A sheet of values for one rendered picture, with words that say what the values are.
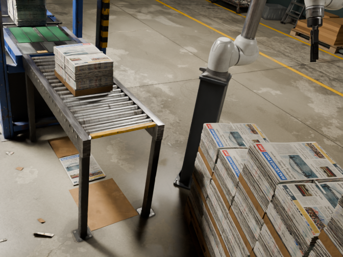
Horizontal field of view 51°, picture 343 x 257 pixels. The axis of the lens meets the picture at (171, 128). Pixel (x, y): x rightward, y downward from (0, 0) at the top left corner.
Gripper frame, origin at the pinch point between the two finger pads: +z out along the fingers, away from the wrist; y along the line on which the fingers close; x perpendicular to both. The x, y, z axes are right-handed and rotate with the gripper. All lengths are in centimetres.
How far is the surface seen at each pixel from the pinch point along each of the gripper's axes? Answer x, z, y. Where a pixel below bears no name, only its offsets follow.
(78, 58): -148, -9, -12
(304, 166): -5, 51, 31
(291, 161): -11, 49, 31
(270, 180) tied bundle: -20, 56, 43
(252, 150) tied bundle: -29, 45, 28
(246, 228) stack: -32, 84, 28
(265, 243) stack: -22, 85, 42
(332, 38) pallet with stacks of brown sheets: 78, -95, -603
